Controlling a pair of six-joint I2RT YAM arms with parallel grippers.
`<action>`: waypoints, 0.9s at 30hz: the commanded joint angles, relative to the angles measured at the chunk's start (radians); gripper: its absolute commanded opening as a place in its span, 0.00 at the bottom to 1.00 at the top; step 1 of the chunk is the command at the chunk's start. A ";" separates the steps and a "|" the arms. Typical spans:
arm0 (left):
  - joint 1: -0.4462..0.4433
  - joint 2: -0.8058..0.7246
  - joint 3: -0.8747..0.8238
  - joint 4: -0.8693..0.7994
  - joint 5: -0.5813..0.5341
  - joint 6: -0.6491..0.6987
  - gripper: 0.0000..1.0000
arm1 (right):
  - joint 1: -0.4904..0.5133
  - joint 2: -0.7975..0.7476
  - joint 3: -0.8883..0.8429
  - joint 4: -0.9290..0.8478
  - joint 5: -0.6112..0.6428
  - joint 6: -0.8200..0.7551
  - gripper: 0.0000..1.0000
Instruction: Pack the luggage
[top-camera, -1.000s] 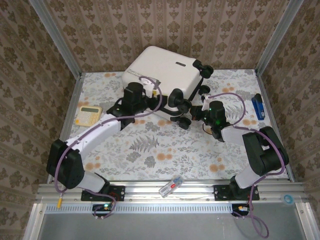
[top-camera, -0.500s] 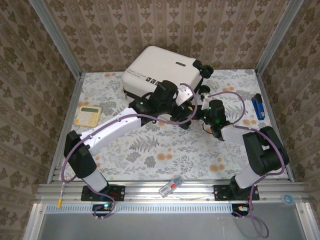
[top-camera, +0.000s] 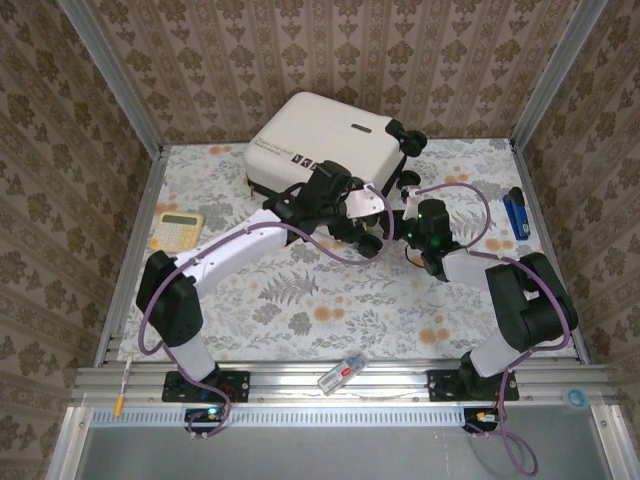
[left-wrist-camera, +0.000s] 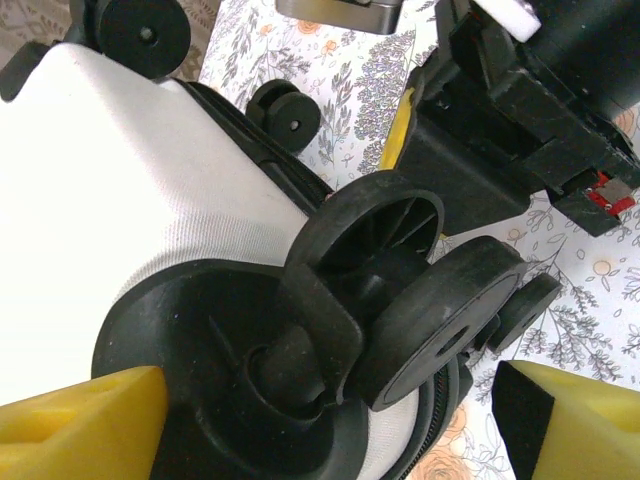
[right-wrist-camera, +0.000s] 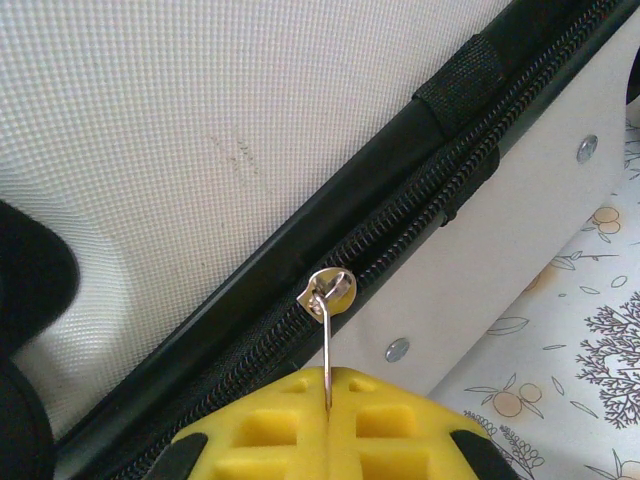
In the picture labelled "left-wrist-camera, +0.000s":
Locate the white hard-shell suitcase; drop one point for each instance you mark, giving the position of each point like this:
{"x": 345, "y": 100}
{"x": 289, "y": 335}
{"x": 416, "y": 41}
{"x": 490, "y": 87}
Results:
{"x": 125, "y": 165}

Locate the floral tablecloth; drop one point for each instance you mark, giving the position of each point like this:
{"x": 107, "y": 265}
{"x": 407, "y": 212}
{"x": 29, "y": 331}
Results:
{"x": 575, "y": 310}

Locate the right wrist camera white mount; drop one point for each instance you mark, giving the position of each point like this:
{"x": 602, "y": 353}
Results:
{"x": 340, "y": 15}

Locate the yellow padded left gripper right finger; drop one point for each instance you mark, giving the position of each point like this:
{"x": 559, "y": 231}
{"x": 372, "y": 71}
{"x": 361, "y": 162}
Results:
{"x": 590, "y": 430}

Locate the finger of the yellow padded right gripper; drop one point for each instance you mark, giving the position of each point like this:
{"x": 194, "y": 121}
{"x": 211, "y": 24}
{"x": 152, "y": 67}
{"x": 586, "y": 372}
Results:
{"x": 465, "y": 185}
{"x": 445, "y": 90}

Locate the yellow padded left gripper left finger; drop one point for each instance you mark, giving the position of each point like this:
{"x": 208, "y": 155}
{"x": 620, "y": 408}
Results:
{"x": 75, "y": 435}

